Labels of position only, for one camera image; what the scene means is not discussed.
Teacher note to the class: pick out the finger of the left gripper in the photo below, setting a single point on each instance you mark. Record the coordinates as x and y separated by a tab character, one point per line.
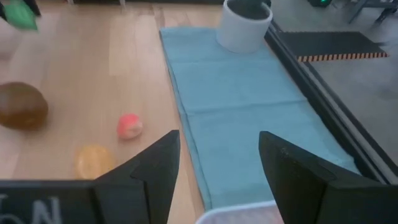
2	11
32	6

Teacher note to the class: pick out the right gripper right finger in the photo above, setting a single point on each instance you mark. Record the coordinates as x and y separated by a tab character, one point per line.
304	186

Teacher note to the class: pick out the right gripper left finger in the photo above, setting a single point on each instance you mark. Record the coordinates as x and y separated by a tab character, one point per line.
149	186

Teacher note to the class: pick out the green toy cucumber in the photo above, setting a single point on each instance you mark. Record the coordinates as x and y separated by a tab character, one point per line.
20	15

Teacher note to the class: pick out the tan toy potato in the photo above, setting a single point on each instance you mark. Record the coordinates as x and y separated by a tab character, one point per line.
93	161

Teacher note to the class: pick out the pink toy peach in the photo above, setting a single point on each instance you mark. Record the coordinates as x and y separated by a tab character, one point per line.
129	126

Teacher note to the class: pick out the brown toy kiwi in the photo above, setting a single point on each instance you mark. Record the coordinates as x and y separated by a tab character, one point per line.
21	105

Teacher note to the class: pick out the white perforated plastic basket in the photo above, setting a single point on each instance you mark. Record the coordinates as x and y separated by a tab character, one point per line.
239	214

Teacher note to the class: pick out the light blue cloth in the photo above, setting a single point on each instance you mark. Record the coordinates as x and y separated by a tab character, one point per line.
248	109

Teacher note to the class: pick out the black hazard-striped floor mat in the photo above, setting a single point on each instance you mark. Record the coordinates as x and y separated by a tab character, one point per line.
332	43

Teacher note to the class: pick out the plant in white pot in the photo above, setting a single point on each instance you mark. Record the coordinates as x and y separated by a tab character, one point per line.
245	28

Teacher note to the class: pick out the black aluminium table frame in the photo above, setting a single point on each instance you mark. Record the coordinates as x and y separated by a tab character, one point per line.
314	93

